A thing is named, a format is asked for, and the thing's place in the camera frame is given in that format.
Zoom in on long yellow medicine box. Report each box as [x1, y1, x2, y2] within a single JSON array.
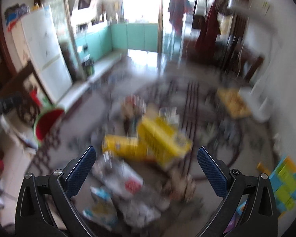
[[137, 116, 192, 171]]

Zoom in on orange yellow snack box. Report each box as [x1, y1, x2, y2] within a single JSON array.
[[102, 135, 148, 161]]

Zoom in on black kitchen trash bin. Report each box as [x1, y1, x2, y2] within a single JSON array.
[[82, 59, 95, 77]]

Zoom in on teal kitchen cabinets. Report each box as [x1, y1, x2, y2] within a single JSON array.
[[75, 23, 158, 61]]

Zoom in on blue green colourful box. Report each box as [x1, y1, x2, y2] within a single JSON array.
[[256, 156, 296, 217]]

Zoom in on blue white printed packet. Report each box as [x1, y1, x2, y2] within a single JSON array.
[[82, 187, 118, 231]]

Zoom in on white red printed packet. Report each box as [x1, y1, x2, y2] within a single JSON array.
[[91, 151, 144, 199]]

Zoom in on red bin green rim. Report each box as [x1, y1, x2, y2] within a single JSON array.
[[34, 106, 65, 144]]

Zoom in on white desk lamp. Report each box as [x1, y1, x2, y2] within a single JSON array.
[[228, 0, 282, 123]]

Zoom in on crumpled red white wrapper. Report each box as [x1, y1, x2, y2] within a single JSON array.
[[121, 95, 146, 122]]

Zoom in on wooden chair far side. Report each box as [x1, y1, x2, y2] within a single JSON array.
[[225, 42, 265, 82]]

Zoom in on white refrigerator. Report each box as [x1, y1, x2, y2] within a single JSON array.
[[11, 6, 73, 104]]

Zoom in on dark red hanging garment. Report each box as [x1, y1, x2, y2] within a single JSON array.
[[195, 0, 220, 57]]

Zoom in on plaid hanging cloth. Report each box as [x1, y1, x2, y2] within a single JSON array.
[[168, 0, 192, 36]]

